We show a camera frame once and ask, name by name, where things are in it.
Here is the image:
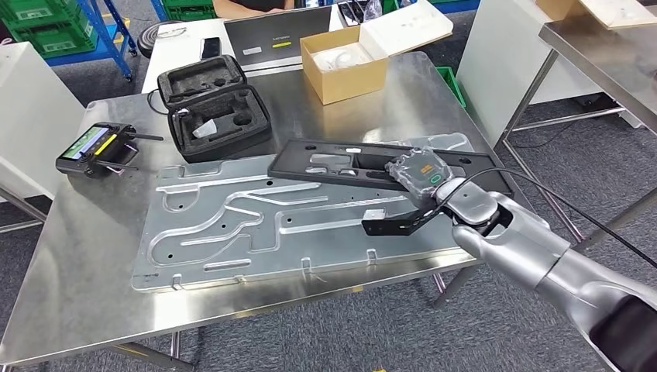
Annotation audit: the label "black remote controller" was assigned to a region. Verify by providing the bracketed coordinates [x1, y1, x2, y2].
[54, 121, 165, 180]

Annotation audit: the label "black device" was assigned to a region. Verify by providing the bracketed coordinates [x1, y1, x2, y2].
[337, 1, 366, 28]

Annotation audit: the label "white cabinet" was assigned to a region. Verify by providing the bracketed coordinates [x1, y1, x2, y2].
[0, 40, 87, 202]

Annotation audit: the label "black round coil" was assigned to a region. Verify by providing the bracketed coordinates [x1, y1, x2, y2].
[135, 20, 173, 60]

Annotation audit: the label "white slip in case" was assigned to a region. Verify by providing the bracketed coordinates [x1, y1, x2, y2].
[191, 118, 220, 140]

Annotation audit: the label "white partition panel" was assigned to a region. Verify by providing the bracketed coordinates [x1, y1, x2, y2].
[455, 0, 644, 149]

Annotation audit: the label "stainless steel workbench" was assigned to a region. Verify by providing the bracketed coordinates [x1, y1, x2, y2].
[0, 50, 533, 372]

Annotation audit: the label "green plastic crate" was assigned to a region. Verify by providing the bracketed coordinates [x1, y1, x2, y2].
[5, 18, 99, 58]
[435, 65, 467, 109]
[161, 0, 218, 22]
[0, 0, 88, 29]

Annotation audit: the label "flat cardboard sheet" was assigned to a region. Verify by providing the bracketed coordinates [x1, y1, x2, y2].
[535, 0, 657, 30]

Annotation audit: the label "blue metal shelf rack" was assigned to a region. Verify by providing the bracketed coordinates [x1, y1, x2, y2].
[43, 0, 139, 83]

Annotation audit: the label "stainless steel table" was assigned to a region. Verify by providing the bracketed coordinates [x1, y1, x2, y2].
[0, 184, 50, 236]
[494, 20, 657, 253]

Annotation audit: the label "black phone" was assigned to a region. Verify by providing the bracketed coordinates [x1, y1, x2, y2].
[200, 36, 222, 60]

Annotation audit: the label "white bag in box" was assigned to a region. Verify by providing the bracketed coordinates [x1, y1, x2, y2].
[311, 42, 374, 72]

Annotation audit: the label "black foam carry case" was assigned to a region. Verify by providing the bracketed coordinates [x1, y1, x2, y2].
[156, 53, 273, 165]

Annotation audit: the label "white table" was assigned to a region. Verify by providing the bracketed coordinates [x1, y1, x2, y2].
[140, 0, 360, 95]

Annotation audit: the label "stamped aluminium plate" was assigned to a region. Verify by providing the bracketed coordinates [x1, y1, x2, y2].
[130, 132, 476, 295]

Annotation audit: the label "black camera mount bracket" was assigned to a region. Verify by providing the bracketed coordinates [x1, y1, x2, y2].
[361, 208, 456, 238]

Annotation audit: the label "dark grey laptop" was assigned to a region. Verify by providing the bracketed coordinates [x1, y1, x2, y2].
[223, 5, 334, 73]

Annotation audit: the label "black plastic frame part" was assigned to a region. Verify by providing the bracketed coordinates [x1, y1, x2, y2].
[267, 138, 514, 200]

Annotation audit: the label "person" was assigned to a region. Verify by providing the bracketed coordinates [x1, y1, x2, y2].
[211, 0, 298, 21]

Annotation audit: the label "open cardboard box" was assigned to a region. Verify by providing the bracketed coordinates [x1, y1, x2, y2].
[299, 0, 456, 107]

